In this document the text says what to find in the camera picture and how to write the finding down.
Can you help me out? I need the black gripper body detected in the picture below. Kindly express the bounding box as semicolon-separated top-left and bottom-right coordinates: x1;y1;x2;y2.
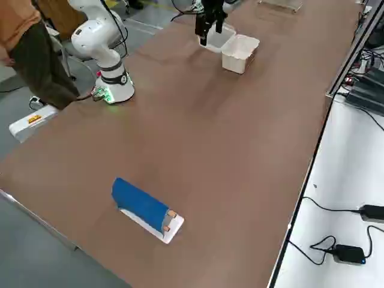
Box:
199;0;226;17

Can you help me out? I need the translucent white box lid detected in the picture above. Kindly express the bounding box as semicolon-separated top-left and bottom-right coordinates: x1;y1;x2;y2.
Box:
199;23;237;54

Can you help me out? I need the white plastic preservation box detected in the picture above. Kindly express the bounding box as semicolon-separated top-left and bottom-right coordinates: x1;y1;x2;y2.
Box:
221;34;260;75

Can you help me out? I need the white box orange label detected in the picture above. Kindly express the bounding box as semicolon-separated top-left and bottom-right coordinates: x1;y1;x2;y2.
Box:
8;105;60;143

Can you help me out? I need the brown wooden cabinet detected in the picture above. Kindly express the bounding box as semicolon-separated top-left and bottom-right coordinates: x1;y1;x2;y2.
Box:
37;0;88;34

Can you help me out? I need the grey office chair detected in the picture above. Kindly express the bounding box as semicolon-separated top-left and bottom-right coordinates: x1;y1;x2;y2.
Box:
44;25;77;82

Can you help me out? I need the long black power supply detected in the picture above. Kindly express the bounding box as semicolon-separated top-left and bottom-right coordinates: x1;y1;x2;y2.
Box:
355;67;384;91
344;80;384;116

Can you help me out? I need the person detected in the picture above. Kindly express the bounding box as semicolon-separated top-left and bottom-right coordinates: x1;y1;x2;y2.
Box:
0;0;81;111

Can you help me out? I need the blue cloth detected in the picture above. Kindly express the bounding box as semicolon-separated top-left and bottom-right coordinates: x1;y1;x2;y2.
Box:
111;176;172;233

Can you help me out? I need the white desk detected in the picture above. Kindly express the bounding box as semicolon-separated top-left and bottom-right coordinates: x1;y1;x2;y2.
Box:
268;0;384;288

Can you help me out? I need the white rectangular tray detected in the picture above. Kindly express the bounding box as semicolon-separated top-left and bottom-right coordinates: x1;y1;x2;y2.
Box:
119;208;185;244

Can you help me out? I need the black power adapter blue light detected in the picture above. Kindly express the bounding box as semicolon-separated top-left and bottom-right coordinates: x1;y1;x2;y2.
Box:
332;244;367;265

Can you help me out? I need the black base cable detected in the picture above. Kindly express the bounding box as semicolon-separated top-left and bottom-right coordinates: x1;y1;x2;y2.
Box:
73;91;98;103
170;7;200;22

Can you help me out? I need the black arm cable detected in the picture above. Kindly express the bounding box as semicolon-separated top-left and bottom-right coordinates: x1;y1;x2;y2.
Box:
100;0;128;59

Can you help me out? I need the aluminium frame post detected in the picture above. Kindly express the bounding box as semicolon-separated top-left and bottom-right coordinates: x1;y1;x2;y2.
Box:
325;0;384;98

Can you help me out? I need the black cable tangle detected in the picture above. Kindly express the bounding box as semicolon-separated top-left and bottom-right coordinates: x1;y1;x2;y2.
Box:
356;44;384;76

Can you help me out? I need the black power supply cable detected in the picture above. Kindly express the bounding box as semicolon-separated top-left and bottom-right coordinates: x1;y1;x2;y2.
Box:
335;92;384;131

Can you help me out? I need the black adapter cable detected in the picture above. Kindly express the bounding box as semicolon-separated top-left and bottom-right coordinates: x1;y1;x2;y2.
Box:
301;196;362;213
364;225;384;259
287;235;337;266

